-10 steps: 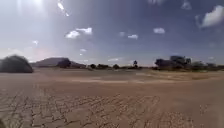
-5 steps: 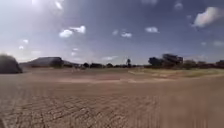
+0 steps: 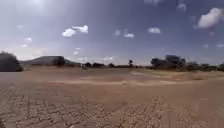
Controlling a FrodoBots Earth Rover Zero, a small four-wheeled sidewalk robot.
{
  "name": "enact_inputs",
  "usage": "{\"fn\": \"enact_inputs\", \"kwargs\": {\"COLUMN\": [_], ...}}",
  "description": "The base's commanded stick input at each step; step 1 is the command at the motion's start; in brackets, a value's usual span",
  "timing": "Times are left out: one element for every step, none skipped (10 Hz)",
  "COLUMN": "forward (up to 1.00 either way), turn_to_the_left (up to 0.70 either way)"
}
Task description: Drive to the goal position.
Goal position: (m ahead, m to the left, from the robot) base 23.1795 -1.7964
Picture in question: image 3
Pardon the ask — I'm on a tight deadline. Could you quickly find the dark building among trees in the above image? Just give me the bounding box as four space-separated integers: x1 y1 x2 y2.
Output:
149 54 224 72

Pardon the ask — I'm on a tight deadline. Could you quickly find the brown brick paved ground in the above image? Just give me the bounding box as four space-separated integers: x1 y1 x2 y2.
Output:
0 71 224 128

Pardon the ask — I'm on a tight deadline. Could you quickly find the row of distant trees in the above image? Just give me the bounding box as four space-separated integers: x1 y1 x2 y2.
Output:
81 61 118 69

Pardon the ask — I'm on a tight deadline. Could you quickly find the low building with sloped roof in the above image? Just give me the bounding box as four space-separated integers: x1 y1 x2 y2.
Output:
20 55 81 68

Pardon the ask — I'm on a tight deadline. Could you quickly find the lone tree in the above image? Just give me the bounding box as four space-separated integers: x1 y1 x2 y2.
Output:
127 59 134 68

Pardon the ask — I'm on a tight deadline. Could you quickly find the dark bush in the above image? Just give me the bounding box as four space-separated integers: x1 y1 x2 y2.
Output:
0 51 24 73

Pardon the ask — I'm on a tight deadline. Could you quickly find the dry sandy ground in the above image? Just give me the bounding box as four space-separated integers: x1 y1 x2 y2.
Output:
19 66 224 84

